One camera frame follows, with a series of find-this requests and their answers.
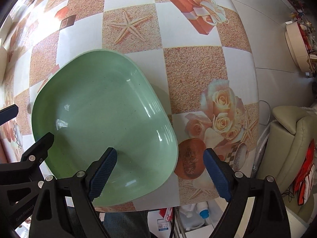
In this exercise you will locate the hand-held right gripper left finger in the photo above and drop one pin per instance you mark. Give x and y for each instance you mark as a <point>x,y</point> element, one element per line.
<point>102,172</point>

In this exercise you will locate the beige leather sofa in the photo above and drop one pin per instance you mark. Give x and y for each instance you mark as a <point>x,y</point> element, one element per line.
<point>284,148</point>

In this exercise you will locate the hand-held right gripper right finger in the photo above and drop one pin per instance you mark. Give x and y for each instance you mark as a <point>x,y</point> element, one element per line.
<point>218,176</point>

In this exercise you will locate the person's jeans leg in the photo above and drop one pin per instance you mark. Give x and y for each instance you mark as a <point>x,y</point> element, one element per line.
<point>126,224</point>

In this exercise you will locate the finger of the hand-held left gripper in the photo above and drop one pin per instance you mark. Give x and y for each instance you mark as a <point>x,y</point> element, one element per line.
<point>37,150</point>
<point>7,115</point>

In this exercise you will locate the printed checkered tablecloth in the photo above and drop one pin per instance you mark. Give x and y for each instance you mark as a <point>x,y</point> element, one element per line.
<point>188,74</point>

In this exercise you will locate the cream round cabinet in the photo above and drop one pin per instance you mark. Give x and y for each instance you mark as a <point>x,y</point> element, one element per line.
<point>294,47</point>

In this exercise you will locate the white bottle with blue cap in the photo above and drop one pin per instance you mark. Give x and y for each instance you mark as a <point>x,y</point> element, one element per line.
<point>195,219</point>

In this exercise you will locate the red and white cushion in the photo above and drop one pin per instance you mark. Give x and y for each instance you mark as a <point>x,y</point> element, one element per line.
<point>305,173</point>

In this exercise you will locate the white box with label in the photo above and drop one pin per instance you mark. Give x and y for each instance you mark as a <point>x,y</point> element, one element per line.
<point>161,224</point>

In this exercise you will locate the green plate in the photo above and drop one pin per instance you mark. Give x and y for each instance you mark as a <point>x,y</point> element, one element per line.
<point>99,119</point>

